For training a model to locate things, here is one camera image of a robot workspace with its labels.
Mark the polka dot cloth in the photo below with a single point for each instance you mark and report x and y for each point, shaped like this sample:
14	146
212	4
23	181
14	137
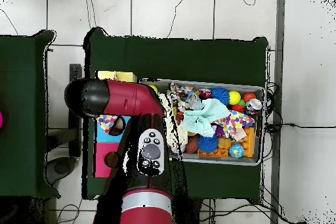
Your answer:
235	124
107	122

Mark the mint waffle cloth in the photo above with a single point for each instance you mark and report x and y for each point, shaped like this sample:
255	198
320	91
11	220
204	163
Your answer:
202	119

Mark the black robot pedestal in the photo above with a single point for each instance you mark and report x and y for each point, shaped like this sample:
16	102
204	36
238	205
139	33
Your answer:
197	211

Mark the wooden box with three holes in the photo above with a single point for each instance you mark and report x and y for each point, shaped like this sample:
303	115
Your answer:
102	155

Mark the blue globe ball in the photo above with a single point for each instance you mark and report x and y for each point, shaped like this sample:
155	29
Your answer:
236	150

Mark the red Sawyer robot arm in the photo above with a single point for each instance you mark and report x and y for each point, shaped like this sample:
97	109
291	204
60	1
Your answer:
126	98

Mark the yellow ball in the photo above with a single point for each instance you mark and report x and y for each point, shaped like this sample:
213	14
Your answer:
234	97
154	88

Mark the orange building block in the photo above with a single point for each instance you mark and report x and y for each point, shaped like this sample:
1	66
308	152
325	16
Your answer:
249	140

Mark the dark green table cloth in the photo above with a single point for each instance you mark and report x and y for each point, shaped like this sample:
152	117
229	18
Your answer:
183	58
21	76

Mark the pink round object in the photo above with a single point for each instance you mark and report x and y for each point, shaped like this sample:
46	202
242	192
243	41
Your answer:
0	120

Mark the cream waffle cloth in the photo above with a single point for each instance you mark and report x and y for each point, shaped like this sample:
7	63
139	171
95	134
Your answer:
178	129

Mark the blue spiky ball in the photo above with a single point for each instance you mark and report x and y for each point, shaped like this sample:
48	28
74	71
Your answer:
220	95

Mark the silver can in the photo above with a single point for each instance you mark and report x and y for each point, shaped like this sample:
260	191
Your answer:
253	105

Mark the orange ball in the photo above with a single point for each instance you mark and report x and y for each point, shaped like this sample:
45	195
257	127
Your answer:
248	96

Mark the grey rounded base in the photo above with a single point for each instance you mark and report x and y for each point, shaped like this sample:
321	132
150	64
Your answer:
61	167

